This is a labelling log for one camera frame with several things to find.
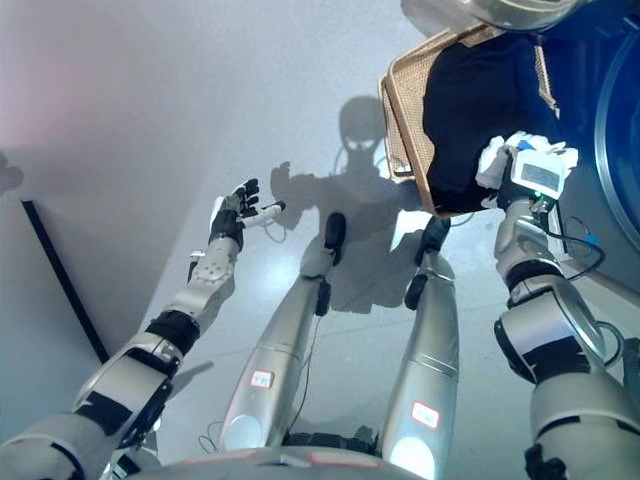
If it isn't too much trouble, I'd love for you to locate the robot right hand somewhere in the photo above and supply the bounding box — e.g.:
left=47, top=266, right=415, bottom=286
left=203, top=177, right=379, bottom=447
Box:
left=480, top=143, right=569, bottom=212

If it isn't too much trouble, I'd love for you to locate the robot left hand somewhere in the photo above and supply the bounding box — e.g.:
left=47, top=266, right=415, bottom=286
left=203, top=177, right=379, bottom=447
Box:
left=208, top=177, right=288, bottom=252

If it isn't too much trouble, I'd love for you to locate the white garment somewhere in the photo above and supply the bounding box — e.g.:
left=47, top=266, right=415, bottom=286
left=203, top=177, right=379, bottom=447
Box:
left=474, top=130, right=581, bottom=190

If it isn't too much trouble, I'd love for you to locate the grey front-load washing machine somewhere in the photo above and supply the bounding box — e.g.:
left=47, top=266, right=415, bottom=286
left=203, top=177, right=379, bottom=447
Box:
left=537, top=0, right=640, bottom=294

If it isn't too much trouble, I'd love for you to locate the woven wicker laundry basket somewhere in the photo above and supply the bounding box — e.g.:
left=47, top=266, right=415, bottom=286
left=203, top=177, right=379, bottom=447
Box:
left=376, top=22, right=562, bottom=220

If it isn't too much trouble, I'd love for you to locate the round washing machine door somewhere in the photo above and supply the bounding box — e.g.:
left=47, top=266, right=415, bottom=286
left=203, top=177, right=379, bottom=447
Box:
left=399, top=0, right=572, bottom=32

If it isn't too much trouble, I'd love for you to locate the black garment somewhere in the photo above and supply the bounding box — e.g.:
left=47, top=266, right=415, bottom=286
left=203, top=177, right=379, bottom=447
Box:
left=421, top=32, right=562, bottom=215

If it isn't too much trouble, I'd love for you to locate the silver robot left leg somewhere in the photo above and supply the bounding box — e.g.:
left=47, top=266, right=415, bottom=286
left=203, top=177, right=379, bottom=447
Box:
left=218, top=211, right=350, bottom=455

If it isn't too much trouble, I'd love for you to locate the silver robot leg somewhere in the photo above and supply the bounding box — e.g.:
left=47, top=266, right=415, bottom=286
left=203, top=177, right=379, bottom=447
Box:
left=381, top=216, right=462, bottom=471
left=218, top=211, right=350, bottom=455

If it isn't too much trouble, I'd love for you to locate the silver robot right leg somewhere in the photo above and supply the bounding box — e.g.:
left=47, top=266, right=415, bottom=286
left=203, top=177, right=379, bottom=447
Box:
left=381, top=216, right=462, bottom=471

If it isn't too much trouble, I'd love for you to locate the silver robot torso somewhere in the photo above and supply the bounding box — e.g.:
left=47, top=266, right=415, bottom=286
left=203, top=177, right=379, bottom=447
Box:
left=97, top=442, right=454, bottom=480

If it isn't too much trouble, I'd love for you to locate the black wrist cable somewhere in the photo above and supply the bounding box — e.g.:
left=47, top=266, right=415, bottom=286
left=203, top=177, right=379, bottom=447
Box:
left=538, top=198, right=607, bottom=282

